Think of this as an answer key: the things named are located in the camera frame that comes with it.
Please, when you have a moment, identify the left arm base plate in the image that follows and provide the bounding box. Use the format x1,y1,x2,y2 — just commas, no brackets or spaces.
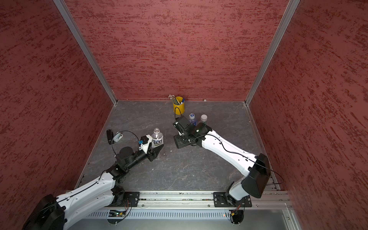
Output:
111,191,140,208

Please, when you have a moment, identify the perforated cable tray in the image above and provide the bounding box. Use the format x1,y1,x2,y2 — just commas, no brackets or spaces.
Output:
86,209,231,221

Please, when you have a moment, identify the pencils bundle in cup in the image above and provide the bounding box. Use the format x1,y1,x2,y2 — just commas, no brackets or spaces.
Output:
168,95,181,105

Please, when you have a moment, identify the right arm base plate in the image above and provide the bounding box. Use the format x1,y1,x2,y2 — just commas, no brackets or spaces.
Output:
213,192,252,208

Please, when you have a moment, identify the aluminium mounting rail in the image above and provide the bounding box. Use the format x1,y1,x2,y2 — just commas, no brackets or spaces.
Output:
108,190,294,210

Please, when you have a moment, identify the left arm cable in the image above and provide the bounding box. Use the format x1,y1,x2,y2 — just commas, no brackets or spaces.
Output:
111,130,140,156

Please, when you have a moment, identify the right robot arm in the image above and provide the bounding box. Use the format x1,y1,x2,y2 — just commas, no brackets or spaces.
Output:
173,116,271,201

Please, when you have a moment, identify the black stapler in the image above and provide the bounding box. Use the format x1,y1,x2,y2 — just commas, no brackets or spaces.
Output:
106,129,114,145

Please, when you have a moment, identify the grey small stapler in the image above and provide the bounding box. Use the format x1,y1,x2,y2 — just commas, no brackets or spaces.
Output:
113,132,123,143

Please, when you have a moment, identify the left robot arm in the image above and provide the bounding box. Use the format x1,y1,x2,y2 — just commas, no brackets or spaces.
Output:
23,143,163,230

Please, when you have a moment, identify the yellow pencil cup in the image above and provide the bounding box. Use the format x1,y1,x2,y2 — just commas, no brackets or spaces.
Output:
173,96,185,115

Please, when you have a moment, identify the small clear bottle white label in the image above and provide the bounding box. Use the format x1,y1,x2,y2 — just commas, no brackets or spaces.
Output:
152,128,163,148

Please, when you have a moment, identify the clear bottle blue label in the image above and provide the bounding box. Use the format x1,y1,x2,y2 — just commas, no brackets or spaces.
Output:
188,113,197,126

